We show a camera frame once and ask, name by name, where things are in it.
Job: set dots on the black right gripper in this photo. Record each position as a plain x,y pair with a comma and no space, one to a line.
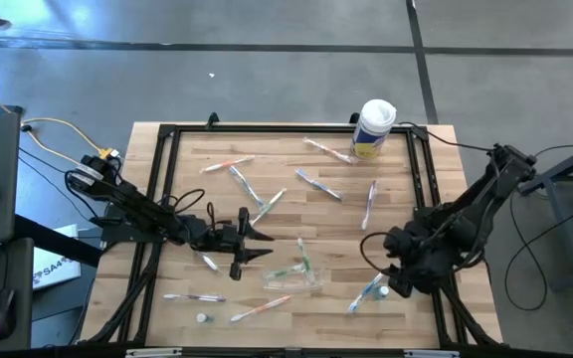
411,258

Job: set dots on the small teal mouthwash bottle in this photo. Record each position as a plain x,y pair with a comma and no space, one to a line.
202,317
382,291

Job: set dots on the black computer mouse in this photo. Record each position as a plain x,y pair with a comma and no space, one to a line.
0,310

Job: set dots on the white label strip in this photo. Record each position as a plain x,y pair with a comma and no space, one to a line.
431,354
153,353

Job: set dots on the wipes canister with white lid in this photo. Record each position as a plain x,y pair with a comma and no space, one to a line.
373,134

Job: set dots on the blue toothbrush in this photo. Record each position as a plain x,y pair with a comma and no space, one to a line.
247,186
363,294
319,185

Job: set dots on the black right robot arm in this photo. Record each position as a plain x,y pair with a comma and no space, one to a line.
480,199

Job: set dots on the white printed box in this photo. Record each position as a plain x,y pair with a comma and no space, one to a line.
55,263

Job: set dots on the black diagonal beam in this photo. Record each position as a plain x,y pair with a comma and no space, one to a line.
57,241

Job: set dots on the clear acrylic organizer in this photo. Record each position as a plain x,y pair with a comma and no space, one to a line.
291,284

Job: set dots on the black desk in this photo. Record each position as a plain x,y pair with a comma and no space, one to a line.
23,278

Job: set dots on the orange toothbrush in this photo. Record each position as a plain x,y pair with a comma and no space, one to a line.
261,308
330,151
227,163

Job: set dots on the black frame clamp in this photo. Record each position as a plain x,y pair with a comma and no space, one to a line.
353,118
212,119

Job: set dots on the purple toothbrush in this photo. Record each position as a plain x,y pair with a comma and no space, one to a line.
369,201
194,297
211,262

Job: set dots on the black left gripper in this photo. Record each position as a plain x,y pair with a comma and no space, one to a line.
217,238

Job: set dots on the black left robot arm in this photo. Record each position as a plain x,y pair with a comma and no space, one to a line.
132,204

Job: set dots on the grey side table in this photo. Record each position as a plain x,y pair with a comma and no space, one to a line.
565,166

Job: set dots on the black extrusion table frame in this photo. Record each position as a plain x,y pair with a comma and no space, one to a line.
291,128

